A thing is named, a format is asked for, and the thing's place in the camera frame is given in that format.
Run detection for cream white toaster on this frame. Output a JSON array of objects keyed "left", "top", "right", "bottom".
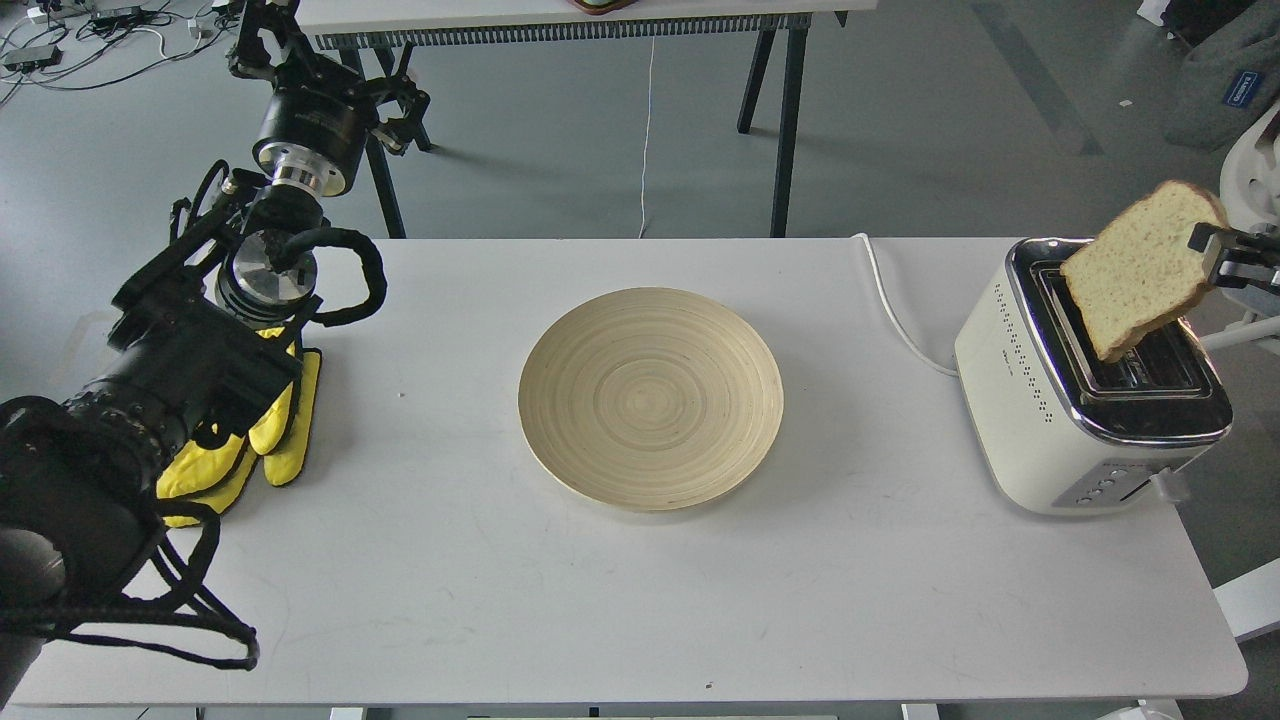
[{"left": 954, "top": 238, "right": 1234, "bottom": 516}]

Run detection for slice of brown bread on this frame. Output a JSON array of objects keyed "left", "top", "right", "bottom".
[{"left": 1060, "top": 179, "right": 1228, "bottom": 364}]

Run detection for round bamboo plate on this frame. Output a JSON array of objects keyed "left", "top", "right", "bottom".
[{"left": 517, "top": 287, "right": 785, "bottom": 512}]

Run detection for thin white hanging cable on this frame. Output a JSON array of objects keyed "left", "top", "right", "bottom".
[{"left": 637, "top": 35, "right": 658, "bottom": 240}]

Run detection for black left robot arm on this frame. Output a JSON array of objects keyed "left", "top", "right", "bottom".
[{"left": 3, "top": 1, "right": 430, "bottom": 700}]

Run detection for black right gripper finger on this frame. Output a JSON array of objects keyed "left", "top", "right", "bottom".
[
  {"left": 1208, "top": 263, "right": 1279, "bottom": 319},
  {"left": 1188, "top": 222, "right": 1279, "bottom": 263}
]

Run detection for grey bag with blue label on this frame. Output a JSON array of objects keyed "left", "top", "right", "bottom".
[{"left": 1162, "top": 1, "right": 1279, "bottom": 151}]

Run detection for white background table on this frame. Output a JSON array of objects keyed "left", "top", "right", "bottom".
[{"left": 296, "top": 1, "right": 878, "bottom": 238}]

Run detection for white toaster power cable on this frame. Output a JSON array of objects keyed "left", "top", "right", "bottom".
[{"left": 852, "top": 232, "right": 961, "bottom": 379}]

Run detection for cables and adapters on floor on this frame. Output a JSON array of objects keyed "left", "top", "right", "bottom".
[{"left": 0, "top": 0, "right": 251, "bottom": 106}]

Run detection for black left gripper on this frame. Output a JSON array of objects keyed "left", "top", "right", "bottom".
[{"left": 228, "top": 0, "right": 433, "bottom": 197}]

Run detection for brown object on background table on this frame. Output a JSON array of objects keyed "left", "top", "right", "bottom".
[{"left": 570, "top": 0, "right": 635, "bottom": 15}]

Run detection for yellow oven glove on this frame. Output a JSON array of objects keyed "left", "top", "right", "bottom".
[{"left": 156, "top": 341, "right": 323, "bottom": 514}]

